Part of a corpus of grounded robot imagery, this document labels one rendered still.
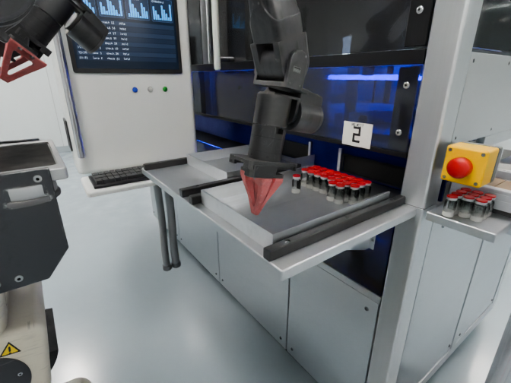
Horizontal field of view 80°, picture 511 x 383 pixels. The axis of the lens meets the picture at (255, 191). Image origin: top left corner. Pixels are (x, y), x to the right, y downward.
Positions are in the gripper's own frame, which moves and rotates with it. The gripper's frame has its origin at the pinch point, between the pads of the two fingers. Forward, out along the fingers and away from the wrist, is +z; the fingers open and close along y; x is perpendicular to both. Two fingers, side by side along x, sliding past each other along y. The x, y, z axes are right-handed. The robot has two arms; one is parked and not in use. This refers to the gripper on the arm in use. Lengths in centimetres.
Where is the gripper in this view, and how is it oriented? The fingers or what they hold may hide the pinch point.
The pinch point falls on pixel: (255, 209)
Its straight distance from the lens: 53.6
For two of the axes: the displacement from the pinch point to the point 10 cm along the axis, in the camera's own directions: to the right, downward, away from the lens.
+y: 7.9, -0.1, 6.1
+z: -1.6, 9.6, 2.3
